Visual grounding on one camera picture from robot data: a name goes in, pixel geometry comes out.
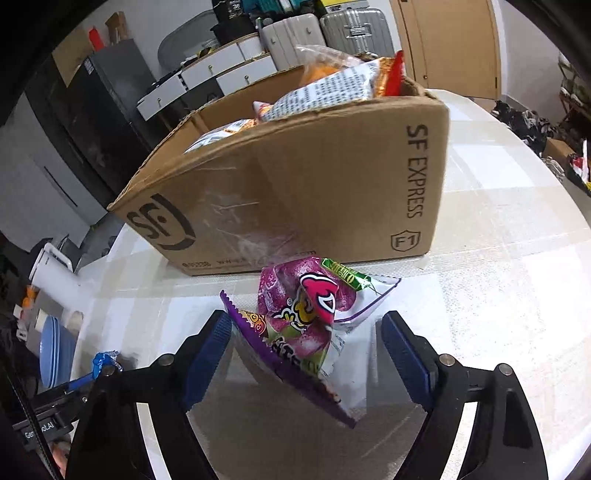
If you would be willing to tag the red package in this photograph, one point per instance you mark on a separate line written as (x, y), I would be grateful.
(95, 40)

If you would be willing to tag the dark grey refrigerator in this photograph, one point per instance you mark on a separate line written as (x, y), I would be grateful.
(120, 69)

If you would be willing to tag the wooden shoe rack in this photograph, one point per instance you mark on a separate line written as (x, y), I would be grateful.
(572, 106)

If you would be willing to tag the white drawer desk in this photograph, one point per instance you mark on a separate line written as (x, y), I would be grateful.
(203, 74)

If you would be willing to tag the yellow black shoebox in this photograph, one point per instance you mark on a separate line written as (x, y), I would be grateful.
(341, 5)

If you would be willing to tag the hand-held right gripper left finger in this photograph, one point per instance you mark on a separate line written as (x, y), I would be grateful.
(207, 360)

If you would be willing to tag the teal suitcase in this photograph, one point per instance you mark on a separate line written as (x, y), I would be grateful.
(272, 5)

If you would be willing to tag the white orange chip bag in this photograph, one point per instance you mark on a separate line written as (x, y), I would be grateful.
(323, 92)
(217, 136)

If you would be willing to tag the grey rounded board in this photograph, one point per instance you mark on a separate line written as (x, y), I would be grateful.
(184, 41)

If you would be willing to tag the white suitcase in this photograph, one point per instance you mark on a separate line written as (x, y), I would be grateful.
(291, 41)

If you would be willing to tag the purple gummy candy bag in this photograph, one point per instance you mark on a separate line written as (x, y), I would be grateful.
(300, 304)

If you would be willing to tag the flat cardboard sheet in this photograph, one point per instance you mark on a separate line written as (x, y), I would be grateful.
(69, 62)

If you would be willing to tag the white trash bin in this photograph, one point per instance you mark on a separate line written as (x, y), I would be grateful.
(55, 277)

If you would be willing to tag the black cabinet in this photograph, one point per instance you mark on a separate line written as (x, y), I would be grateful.
(46, 120)

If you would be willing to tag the brown paper package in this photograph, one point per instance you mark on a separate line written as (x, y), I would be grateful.
(115, 25)

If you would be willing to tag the wooden door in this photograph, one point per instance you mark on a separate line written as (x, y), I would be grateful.
(452, 46)

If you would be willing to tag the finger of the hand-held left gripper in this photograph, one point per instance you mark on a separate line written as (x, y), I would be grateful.
(41, 429)
(78, 383)

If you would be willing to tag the blue cookie packet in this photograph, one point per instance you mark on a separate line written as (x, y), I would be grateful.
(102, 362)

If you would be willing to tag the black storage box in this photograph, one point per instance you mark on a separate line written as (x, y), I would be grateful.
(231, 32)

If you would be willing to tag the black paper bag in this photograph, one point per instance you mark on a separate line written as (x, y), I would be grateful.
(231, 9)

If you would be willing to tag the collection of shoes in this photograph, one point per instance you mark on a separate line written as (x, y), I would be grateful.
(521, 122)

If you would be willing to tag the white wardrobe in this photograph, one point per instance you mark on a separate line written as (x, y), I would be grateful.
(51, 184)

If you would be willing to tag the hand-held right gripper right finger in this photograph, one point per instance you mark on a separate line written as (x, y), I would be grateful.
(408, 360)

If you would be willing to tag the small brown carton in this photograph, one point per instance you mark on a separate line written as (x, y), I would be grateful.
(558, 150)

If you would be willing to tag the brown cardboard box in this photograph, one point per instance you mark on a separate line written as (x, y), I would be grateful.
(300, 184)

